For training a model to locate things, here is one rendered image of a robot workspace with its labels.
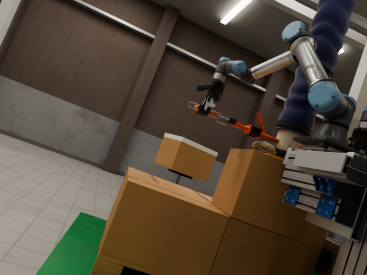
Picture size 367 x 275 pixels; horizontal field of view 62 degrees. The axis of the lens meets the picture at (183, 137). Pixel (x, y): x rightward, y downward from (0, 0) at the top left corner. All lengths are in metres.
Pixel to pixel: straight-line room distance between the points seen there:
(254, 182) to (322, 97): 0.64
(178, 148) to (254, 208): 1.90
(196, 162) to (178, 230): 2.10
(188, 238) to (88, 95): 5.62
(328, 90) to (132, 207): 1.08
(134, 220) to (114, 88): 5.56
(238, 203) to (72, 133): 5.59
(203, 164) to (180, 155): 0.38
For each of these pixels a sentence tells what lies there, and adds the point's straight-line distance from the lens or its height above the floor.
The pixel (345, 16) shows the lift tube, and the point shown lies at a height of 1.96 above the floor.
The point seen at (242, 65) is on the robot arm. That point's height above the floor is 1.38.
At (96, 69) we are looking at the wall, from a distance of 7.12.
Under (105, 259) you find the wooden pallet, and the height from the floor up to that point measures 0.12.
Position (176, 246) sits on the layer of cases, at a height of 0.30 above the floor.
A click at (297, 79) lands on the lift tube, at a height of 1.50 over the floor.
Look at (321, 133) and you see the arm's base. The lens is 1.49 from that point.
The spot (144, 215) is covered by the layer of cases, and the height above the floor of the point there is 0.40.
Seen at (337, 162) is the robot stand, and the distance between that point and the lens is 1.17.
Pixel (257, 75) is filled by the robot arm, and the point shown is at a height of 1.38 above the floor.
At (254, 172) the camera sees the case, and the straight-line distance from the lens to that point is 1.77.
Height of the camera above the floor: 0.72
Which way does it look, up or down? 5 degrees up
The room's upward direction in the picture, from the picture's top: 21 degrees clockwise
